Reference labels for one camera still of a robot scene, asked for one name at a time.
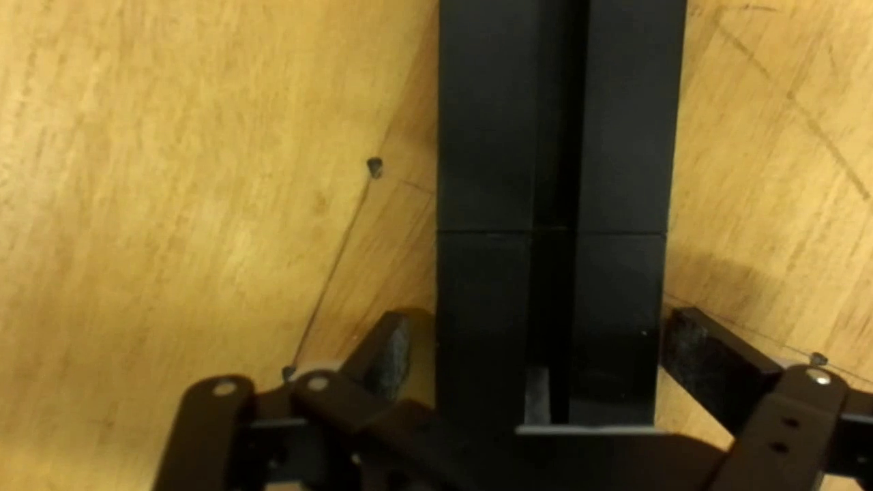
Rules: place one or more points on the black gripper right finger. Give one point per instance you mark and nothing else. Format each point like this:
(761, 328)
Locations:
(716, 366)

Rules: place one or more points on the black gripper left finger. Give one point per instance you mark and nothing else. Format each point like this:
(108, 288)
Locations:
(397, 359)

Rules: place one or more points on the black rail piece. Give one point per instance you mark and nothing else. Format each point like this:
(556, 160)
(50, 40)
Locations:
(546, 328)
(556, 114)

